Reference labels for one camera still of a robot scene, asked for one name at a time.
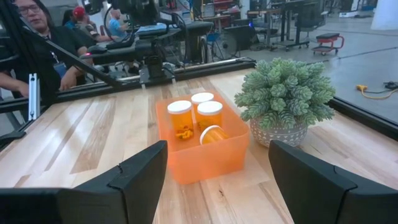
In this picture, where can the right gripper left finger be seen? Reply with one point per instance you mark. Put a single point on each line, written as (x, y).
(93, 202)

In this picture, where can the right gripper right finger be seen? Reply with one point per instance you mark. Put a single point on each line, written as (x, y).
(326, 199)

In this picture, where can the orange plastic basket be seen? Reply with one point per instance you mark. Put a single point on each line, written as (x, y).
(205, 161)

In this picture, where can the orange pill bottle white cap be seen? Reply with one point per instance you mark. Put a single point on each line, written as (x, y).
(181, 119)
(202, 98)
(210, 113)
(214, 134)

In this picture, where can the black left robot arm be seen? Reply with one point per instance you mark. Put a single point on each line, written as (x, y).
(149, 46)

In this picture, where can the green artificial plant in pot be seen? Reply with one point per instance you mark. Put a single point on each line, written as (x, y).
(284, 96)

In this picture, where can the red rolling stool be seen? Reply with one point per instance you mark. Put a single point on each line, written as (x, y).
(328, 42)

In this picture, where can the person in blue shirt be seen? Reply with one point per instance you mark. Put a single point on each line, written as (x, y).
(116, 26)

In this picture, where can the person with red cap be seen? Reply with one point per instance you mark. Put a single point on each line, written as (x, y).
(82, 23)

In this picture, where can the black workbench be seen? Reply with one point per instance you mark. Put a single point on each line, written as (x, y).
(289, 21)

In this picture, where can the white column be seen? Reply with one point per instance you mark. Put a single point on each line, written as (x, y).
(385, 14)

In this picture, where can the white metal bracket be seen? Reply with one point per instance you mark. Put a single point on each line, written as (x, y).
(33, 96)

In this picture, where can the black aluminium table frame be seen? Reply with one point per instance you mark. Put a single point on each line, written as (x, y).
(202, 70)

